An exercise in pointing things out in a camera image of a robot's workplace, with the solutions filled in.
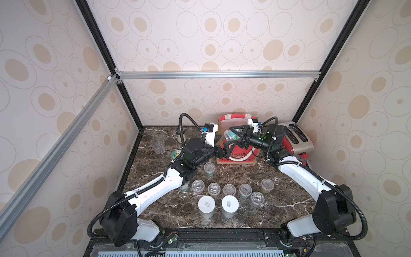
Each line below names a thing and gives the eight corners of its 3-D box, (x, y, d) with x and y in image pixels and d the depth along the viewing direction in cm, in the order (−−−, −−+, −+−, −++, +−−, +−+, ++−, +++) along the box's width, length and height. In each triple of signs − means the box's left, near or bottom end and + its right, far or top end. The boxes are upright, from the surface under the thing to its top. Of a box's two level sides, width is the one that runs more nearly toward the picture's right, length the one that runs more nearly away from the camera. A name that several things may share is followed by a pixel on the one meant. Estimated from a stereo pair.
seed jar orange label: (207, 197, 88) (207, 193, 83) (207, 187, 92) (207, 182, 87) (220, 197, 88) (221, 193, 83) (219, 187, 92) (220, 182, 87)
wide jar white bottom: (198, 218, 81) (197, 212, 74) (199, 202, 87) (198, 195, 79) (214, 218, 81) (215, 212, 74) (214, 202, 87) (215, 195, 79)
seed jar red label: (238, 199, 88) (240, 195, 82) (237, 188, 92) (239, 183, 87) (250, 199, 88) (253, 195, 83) (248, 188, 92) (251, 183, 87)
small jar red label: (192, 194, 89) (191, 190, 84) (193, 184, 93) (192, 179, 88) (204, 194, 89) (204, 190, 84) (204, 184, 93) (204, 179, 88)
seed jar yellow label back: (260, 194, 90) (263, 189, 85) (258, 183, 94) (260, 178, 89) (271, 194, 90) (275, 189, 85) (269, 183, 94) (272, 178, 89)
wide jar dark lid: (221, 218, 82) (222, 212, 74) (220, 202, 87) (221, 195, 79) (236, 218, 82) (239, 212, 74) (235, 202, 87) (237, 195, 79)
